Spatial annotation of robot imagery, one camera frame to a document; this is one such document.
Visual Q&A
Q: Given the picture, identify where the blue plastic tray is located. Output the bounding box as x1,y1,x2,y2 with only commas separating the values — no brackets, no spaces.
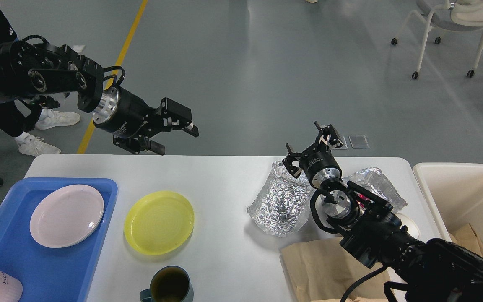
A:
0,177,118,302

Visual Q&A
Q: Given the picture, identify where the person in black clothes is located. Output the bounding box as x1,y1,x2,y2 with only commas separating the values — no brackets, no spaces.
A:
0,9,81,157

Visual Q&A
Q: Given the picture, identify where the brown paper bag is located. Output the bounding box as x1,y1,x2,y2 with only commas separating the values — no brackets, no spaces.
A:
280,237,382,302

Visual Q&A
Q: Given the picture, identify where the yellow plastic plate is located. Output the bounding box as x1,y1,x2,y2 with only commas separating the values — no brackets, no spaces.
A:
123,191,195,256

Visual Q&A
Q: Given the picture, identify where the crumpled foil tray left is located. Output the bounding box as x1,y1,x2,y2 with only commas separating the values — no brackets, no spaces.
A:
247,161,314,238

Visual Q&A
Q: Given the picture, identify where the foil tray right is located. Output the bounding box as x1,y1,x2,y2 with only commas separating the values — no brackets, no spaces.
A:
342,167,408,213

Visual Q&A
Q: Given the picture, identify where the white office chair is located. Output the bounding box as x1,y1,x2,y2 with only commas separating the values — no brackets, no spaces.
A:
391,0,483,80

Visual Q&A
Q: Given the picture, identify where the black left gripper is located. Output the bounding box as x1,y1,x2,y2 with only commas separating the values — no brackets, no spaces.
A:
93,86,199,155

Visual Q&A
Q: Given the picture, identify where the brown paper in bin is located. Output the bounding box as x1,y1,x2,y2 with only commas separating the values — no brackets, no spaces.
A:
449,224,483,257

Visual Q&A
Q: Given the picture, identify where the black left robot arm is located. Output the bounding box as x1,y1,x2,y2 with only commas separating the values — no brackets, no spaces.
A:
0,36,199,155

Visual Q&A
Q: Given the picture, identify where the pink plate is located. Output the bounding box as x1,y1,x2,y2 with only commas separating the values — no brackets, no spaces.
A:
29,184,105,248

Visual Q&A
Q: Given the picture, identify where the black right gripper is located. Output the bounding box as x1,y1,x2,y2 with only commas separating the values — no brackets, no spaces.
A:
282,122,344,188

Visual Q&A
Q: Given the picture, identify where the white paper cup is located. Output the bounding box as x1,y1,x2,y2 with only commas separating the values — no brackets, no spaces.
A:
395,213,420,239

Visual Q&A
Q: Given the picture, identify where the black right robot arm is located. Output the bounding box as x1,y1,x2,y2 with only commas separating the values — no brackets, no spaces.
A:
282,122,483,302

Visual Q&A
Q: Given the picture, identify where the dark green mug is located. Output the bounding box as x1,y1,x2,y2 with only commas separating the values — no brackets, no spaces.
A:
140,266,194,302

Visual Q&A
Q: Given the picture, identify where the beige waste bin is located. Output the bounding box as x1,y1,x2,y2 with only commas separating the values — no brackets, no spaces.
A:
413,163,483,242

